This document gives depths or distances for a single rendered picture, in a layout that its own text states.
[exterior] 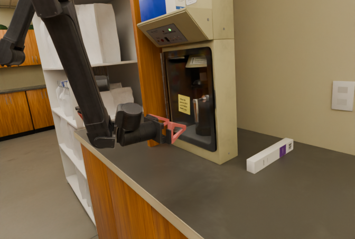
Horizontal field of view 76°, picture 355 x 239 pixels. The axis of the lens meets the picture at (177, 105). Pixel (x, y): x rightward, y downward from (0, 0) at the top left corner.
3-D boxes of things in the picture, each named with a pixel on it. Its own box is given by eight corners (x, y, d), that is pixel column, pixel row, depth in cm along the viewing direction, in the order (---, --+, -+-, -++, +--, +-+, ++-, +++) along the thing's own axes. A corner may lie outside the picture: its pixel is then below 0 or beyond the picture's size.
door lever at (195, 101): (207, 120, 86) (203, 118, 88) (206, 95, 84) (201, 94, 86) (197, 123, 83) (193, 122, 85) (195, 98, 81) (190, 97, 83)
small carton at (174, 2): (176, 16, 85) (175, -1, 84) (186, 14, 81) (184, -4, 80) (166, 16, 82) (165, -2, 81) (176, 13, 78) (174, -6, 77)
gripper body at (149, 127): (148, 115, 76) (128, 119, 72) (165, 122, 68) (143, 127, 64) (149, 134, 77) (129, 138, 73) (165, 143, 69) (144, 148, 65)
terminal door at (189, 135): (170, 135, 111) (162, 52, 102) (217, 153, 87) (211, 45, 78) (169, 135, 111) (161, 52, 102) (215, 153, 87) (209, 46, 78)
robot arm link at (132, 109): (97, 127, 69) (93, 147, 62) (99, 95, 63) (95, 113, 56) (136, 130, 72) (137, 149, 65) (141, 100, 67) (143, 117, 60)
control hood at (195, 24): (161, 47, 103) (159, 24, 101) (214, 39, 78) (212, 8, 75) (139, 48, 96) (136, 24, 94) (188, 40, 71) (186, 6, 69)
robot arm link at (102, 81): (80, 66, 100) (74, 65, 92) (106, 63, 102) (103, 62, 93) (85, 93, 102) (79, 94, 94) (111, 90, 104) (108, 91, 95)
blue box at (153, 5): (161, 23, 98) (159, 0, 96) (175, 19, 90) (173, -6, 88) (141, 23, 92) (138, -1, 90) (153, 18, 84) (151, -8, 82)
